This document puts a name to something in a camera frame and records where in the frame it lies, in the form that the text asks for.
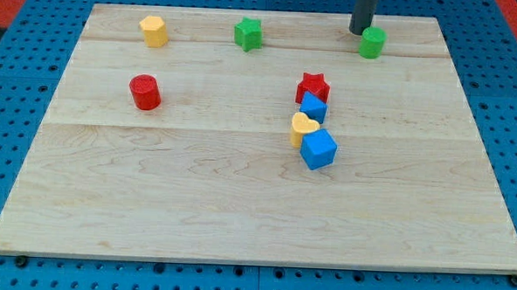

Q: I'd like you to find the red star block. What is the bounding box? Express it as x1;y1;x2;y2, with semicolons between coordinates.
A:
294;72;330;103

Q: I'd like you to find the green star block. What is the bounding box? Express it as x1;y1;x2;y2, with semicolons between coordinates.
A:
234;17;263;52

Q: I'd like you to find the light wooden board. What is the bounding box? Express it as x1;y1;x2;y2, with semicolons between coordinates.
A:
0;4;517;274

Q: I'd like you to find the yellow heart block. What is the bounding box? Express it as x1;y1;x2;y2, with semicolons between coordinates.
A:
289;112;321;148

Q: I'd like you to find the large blue cube block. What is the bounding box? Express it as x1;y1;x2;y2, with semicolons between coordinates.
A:
300;128;338;170

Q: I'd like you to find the small blue cube block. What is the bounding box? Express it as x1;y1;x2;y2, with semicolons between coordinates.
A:
300;91;327;124

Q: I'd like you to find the red cylinder block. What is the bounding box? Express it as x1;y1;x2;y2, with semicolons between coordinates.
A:
129;74;161;111

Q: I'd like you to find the yellow hexagon block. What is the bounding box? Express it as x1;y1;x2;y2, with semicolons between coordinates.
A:
139;15;169;48

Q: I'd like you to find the green cylinder block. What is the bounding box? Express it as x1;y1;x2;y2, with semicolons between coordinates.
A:
359;26;388;59

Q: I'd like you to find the dark grey cylindrical robot stylus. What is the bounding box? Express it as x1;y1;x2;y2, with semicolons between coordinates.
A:
349;0;378;36

